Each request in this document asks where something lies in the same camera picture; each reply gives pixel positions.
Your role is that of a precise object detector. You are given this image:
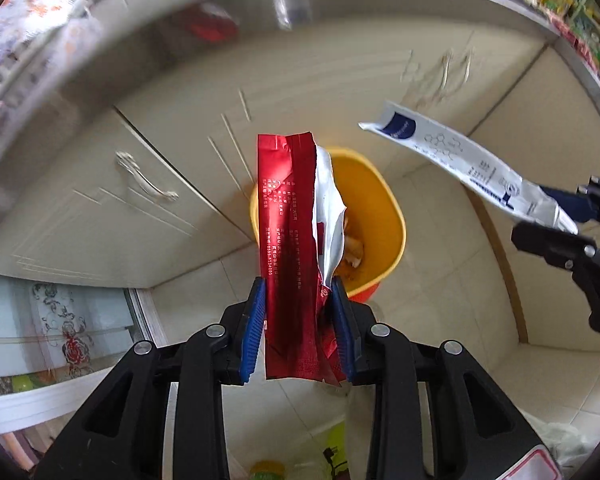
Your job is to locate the yellow trash bin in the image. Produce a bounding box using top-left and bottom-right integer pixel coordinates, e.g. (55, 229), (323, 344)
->
(249, 146), (407, 304)

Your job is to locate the floral printed cloth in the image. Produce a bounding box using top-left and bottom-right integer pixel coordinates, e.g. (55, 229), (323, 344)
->
(0, 0), (88, 92)

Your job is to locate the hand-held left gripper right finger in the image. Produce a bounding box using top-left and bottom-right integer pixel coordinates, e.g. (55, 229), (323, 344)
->
(331, 277), (543, 480)

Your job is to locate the black power plug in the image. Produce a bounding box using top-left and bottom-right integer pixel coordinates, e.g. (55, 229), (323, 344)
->
(323, 446), (342, 480)

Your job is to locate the floral glass sliding door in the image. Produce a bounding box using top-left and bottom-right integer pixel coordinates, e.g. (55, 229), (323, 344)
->
(0, 270), (157, 393)

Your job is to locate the red foil packet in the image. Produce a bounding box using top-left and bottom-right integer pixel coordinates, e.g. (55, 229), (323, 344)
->
(256, 132), (351, 387)

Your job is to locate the white plastic bag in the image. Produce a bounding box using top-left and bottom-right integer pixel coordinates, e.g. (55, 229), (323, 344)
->
(529, 414), (600, 467)

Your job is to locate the white packet with blue label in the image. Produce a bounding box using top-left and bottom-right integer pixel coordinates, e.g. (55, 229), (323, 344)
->
(358, 101), (579, 235)

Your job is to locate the row of colourful packets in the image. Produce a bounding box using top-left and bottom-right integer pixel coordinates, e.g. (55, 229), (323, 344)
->
(484, 0), (600, 92)

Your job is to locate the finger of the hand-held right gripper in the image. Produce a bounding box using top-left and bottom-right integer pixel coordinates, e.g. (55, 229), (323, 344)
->
(540, 176), (600, 233)
(511, 222), (600, 273)

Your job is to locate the cream cabinet door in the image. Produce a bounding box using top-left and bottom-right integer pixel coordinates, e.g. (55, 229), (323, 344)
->
(0, 105), (261, 291)
(467, 44), (600, 351)
(114, 14), (552, 201)

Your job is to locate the metal cabinet handle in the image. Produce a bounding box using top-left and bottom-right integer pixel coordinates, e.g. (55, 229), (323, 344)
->
(115, 151), (179, 204)
(402, 49), (477, 107)

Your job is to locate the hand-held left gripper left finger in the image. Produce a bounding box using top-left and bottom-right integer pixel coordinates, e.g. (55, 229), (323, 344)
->
(34, 277), (267, 480)

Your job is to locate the yellow-green bottle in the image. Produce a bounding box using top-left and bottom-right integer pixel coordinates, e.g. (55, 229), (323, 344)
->
(250, 460), (287, 480)

